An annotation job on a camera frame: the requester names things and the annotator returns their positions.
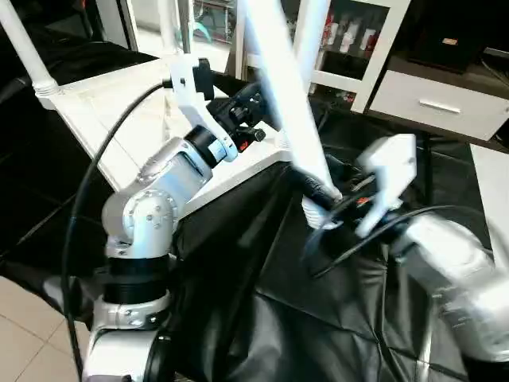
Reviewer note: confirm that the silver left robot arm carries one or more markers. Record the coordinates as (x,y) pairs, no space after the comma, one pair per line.
(155,207)

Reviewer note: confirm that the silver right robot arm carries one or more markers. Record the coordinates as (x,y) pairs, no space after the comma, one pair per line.
(453,270)

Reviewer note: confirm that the white plastic table top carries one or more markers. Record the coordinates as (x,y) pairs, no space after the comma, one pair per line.
(119,119)

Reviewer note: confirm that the white glass-door cabinet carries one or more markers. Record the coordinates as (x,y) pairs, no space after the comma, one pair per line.
(358,40)

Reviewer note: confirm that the black work mat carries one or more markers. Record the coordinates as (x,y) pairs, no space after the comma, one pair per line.
(302,318)

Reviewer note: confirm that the white drawer unit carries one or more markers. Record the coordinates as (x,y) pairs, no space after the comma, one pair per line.
(437,103)

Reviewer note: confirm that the black box yellow label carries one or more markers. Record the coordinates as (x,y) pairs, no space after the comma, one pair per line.
(449,32)

